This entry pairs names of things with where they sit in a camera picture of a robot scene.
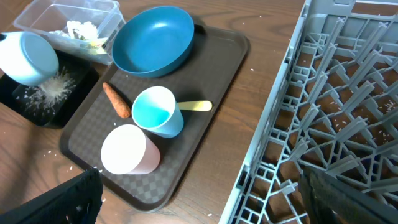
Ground white rice pile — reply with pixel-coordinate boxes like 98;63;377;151
24;66;76;111

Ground clear plastic bin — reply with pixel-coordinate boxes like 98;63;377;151
13;0;126;65

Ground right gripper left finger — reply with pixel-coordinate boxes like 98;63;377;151
1;169;103;224

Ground grey dishwasher rack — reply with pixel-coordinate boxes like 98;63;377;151
220;0;397;223

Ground dark blue plate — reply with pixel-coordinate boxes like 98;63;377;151
112;6;195;78

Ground light blue bowl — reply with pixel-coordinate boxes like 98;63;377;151
1;31;59;86

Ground pink cup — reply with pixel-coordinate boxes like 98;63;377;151
101;124;160;175

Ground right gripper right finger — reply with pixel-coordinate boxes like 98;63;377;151
298;167;397;224

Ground white tissue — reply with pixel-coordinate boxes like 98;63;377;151
50;21;100;47

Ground light blue cup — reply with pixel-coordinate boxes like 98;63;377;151
131;86;184;138

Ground black rectangular tray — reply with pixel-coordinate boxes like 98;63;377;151
1;50;99;129

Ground yellow plastic spoon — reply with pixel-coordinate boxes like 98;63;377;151
177;100;213;111

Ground brown serving tray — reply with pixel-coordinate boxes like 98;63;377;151
60;25;249;213

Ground yellow green snack wrapper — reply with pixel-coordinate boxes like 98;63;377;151
85;38;108;55

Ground orange carrot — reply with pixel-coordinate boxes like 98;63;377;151
103;82;131;119

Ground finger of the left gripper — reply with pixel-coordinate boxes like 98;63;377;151
0;34;7;41

